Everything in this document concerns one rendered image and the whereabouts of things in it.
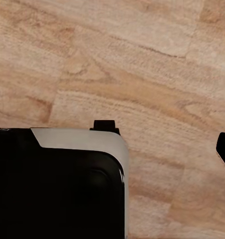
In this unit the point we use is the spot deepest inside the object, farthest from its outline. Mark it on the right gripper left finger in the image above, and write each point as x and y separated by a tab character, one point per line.
8	150

